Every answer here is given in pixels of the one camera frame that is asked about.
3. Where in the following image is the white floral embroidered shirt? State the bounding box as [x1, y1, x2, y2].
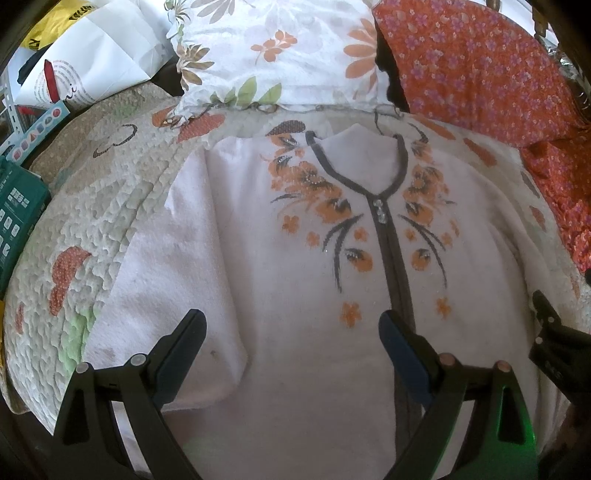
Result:
[84, 125, 560, 479]

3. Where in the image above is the green cardboard box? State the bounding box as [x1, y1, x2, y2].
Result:
[0, 158, 51, 297]

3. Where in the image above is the quilted patchwork bedspread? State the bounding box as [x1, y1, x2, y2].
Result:
[1, 84, 590, 429]

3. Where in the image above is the orange floral fabric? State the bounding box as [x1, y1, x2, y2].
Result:
[374, 1, 590, 272]

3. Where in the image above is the light blue patterned box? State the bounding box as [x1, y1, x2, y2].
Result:
[1, 100, 70, 165]

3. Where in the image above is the white floral pillow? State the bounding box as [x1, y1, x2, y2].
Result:
[164, 1, 388, 125]

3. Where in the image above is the yellow plastic bag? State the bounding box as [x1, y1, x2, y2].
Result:
[20, 0, 96, 51]

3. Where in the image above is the brass bed frame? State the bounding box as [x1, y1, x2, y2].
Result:
[484, 0, 591, 112]

